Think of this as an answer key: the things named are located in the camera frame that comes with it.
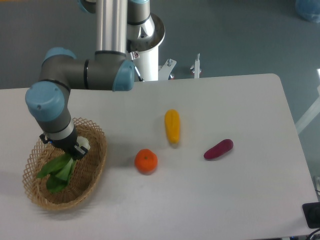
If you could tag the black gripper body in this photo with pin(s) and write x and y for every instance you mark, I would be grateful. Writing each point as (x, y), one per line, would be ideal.
(67, 144)

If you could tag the green bok choy vegetable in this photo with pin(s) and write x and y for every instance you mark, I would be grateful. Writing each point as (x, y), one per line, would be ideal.
(60, 169)

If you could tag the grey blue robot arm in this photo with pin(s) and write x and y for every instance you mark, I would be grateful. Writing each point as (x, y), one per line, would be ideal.
(47, 99)

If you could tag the woven wicker basket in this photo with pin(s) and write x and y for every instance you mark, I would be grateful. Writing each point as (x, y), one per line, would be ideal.
(84, 178)

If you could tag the orange tangerine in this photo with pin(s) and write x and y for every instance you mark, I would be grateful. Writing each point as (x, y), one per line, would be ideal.
(146, 161)

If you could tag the purple sweet potato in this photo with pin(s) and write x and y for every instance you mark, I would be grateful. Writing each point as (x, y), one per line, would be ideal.
(219, 150)

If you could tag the black device at edge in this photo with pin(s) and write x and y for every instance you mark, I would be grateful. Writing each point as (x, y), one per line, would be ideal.
(312, 214)

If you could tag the blue plastic bag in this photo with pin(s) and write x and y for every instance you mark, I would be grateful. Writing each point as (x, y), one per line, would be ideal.
(308, 10)

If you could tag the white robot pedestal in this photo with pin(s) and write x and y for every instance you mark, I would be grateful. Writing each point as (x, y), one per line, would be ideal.
(146, 39)

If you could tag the white middle frame bracket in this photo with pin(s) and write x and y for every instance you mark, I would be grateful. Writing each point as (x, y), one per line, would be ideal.
(165, 71)

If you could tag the white frame bracket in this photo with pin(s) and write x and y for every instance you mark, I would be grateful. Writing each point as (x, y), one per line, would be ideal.
(195, 68)
(165, 71)

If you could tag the white right frame bracket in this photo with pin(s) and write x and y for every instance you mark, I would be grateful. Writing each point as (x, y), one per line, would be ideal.
(195, 68)

